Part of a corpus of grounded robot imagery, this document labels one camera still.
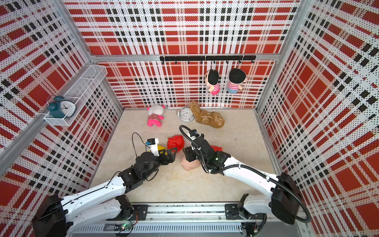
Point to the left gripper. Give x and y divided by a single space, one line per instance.
171 158

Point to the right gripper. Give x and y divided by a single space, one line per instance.
189 153

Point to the pink piggy bank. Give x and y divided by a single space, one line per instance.
188 166

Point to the red piggy bank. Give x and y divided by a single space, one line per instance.
216 148
177 142

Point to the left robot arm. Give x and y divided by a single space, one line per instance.
58 217

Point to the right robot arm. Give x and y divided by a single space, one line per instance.
281 196

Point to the yellow piggy bank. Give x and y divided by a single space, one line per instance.
161 148

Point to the white alarm clock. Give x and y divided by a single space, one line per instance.
185 114

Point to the brown teddy bear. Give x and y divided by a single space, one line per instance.
213 119

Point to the pink white plush pig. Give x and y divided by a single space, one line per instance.
155 115

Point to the hanging doll blue pants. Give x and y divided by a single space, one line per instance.
236 78

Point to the hanging doll pink outfit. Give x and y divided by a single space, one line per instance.
212 81

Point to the green circuit board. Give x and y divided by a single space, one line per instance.
123 227

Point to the teal alarm clock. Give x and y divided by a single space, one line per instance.
61 108

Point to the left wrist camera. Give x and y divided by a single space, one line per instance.
152 144

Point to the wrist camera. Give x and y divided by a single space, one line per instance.
152 144
192 134

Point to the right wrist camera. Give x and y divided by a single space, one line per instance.
192 134

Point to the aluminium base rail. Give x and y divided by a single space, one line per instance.
191 217

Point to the black hook rail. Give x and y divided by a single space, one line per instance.
208 58

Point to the white wire shelf basket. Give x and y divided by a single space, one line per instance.
79 93

